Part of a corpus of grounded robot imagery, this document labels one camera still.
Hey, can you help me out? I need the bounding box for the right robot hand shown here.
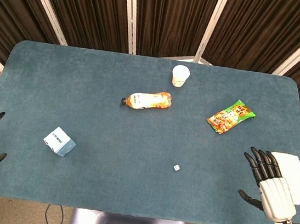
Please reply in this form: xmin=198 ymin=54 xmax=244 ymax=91
xmin=234 ymin=145 xmax=300 ymax=224

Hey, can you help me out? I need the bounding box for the light blue tissue box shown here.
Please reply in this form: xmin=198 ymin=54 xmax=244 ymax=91
xmin=41 ymin=125 xmax=78 ymax=159

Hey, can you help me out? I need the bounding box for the green orange snack bag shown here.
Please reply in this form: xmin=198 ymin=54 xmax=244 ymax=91
xmin=205 ymin=95 xmax=258 ymax=139

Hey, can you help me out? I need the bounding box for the blue felt table cover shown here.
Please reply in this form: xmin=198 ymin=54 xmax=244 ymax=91
xmin=0 ymin=36 xmax=300 ymax=224

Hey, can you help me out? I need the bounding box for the white paper cup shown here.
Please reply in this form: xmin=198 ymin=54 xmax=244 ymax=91
xmin=169 ymin=64 xmax=192 ymax=89

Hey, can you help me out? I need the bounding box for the orange drink bottle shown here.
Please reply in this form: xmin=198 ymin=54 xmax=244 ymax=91
xmin=120 ymin=86 xmax=174 ymax=114

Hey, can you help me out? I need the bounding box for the dark brown curtain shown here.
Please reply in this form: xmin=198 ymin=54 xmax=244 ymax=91
xmin=0 ymin=0 xmax=300 ymax=121

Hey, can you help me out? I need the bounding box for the black floor cable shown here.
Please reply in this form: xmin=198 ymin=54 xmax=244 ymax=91
xmin=43 ymin=203 xmax=53 ymax=224

